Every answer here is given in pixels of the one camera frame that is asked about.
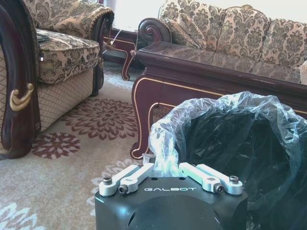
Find floral patterned carpet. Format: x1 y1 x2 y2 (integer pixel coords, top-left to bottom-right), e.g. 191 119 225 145
0 61 175 230

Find dark wooden coffee table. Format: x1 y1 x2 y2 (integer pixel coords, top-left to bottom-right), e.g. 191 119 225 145
130 40 307 160

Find black trash bin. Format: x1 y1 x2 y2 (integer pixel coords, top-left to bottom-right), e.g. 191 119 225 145
178 112 307 230

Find floral patterned armchair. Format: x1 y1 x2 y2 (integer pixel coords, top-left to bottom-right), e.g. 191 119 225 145
0 0 115 160

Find dark wooden side table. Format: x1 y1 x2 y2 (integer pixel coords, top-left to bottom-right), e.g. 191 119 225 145
103 27 144 81

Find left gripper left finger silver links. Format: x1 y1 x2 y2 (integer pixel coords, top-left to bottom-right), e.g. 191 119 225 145
99 153 157 196

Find clear plastic bin liner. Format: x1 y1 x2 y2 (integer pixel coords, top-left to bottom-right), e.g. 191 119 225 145
148 92 307 230

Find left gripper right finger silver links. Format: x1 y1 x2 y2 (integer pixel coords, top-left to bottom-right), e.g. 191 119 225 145
177 161 243 195

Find floral patterned long sofa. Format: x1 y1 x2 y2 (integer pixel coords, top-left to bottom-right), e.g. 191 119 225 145
138 0 307 85

